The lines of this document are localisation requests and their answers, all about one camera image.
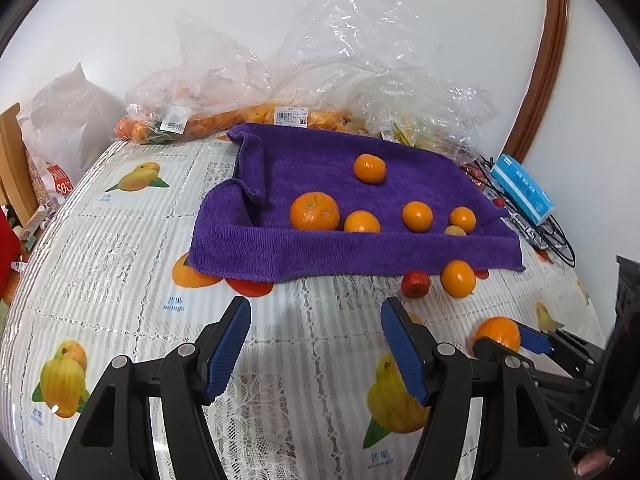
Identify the person's right hand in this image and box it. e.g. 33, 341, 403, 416
574, 452, 613, 479

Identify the small orange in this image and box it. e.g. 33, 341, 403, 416
402, 201, 434, 233
344, 210, 382, 234
449, 206, 477, 233
441, 260, 477, 298

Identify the mango printed tablecloth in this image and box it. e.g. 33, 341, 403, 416
0, 135, 621, 480

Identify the large orange mandarin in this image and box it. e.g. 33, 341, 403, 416
290, 191, 341, 232

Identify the clear bag of cherry tomatoes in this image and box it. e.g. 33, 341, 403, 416
457, 152, 493, 186

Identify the purple towel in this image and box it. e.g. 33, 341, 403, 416
189, 122, 526, 283

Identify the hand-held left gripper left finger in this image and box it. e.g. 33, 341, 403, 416
55, 296, 252, 480

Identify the clear bag of kumquats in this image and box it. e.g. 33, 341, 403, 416
172, 0, 421, 133

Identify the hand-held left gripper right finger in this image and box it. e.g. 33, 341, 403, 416
380, 296, 571, 480

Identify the blue tissue pack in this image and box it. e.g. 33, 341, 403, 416
490, 154, 557, 225

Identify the clear bag of yellow produce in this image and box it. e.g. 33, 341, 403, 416
350, 67, 498, 153

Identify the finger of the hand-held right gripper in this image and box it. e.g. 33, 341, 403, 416
519, 325, 598, 366
474, 338, 591, 396

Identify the white plastic bag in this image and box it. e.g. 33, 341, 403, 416
17, 62, 126, 196

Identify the brown wooden door frame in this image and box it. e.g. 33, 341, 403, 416
505, 0, 571, 161

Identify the clear bag of leafy mandarins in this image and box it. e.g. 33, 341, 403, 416
114, 67, 201, 146

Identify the black cable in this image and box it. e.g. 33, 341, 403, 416
475, 155, 576, 266

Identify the small red apple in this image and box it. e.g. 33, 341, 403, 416
401, 270, 432, 299

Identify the wooden chair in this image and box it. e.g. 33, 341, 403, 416
0, 102, 41, 221

